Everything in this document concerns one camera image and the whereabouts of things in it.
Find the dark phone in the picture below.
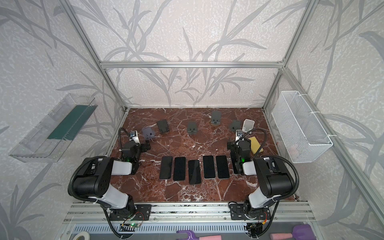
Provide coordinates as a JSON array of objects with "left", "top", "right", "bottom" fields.
[{"left": 231, "top": 158, "right": 241, "bottom": 175}]

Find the grey round phone stand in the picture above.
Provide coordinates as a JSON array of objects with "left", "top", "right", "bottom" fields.
[{"left": 230, "top": 120, "right": 242, "bottom": 132}]

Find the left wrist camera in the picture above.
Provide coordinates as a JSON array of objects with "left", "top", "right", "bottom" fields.
[{"left": 129, "top": 131, "right": 140, "bottom": 144}]

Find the teal phone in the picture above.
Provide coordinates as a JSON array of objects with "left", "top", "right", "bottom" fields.
[{"left": 216, "top": 156, "right": 230, "bottom": 179}]

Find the pink-edged phone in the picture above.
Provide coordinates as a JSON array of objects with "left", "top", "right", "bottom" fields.
[{"left": 159, "top": 156, "right": 173, "bottom": 180}]

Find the clear acrylic wall shelf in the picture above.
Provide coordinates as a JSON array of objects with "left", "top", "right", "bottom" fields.
[{"left": 9, "top": 94, "right": 98, "bottom": 163}]

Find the black phone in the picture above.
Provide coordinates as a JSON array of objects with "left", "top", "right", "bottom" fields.
[
  {"left": 173, "top": 157, "right": 186, "bottom": 181},
  {"left": 188, "top": 160, "right": 202, "bottom": 185}
]

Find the black folding phone stand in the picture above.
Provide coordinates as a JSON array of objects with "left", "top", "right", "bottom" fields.
[{"left": 157, "top": 119, "right": 170, "bottom": 134}]

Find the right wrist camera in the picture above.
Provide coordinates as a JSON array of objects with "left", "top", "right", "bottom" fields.
[{"left": 235, "top": 130, "right": 244, "bottom": 142}]

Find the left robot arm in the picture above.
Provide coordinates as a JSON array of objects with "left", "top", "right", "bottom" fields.
[{"left": 68, "top": 140, "right": 152, "bottom": 221}]

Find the white-edged phone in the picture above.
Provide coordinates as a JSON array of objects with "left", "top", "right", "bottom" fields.
[{"left": 203, "top": 156, "right": 216, "bottom": 179}]

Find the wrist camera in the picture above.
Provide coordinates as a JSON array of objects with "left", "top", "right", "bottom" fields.
[
  {"left": 235, "top": 130, "right": 244, "bottom": 142},
  {"left": 129, "top": 131, "right": 140, "bottom": 144}
]

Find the yellow sponge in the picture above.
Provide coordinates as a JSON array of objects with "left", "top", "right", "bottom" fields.
[{"left": 249, "top": 137, "right": 261, "bottom": 154}]

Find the white folding phone stand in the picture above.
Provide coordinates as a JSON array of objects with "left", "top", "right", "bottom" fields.
[{"left": 242, "top": 119, "right": 255, "bottom": 133}]

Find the purple pink scoop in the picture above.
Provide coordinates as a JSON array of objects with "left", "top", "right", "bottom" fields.
[{"left": 270, "top": 224, "right": 317, "bottom": 240}]

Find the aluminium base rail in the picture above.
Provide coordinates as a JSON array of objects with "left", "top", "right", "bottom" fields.
[{"left": 57, "top": 202, "right": 319, "bottom": 240}]

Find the white wire mesh basket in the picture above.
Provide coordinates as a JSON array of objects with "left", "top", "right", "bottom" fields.
[{"left": 272, "top": 91, "right": 333, "bottom": 163}]

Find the white tape roll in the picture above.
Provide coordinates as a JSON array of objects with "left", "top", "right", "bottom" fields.
[{"left": 73, "top": 231, "right": 91, "bottom": 240}]

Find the purple plastic tool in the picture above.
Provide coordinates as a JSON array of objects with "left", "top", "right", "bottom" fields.
[{"left": 176, "top": 230, "right": 222, "bottom": 240}]

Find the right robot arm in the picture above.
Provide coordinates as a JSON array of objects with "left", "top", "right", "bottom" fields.
[{"left": 227, "top": 140, "right": 300, "bottom": 224}]

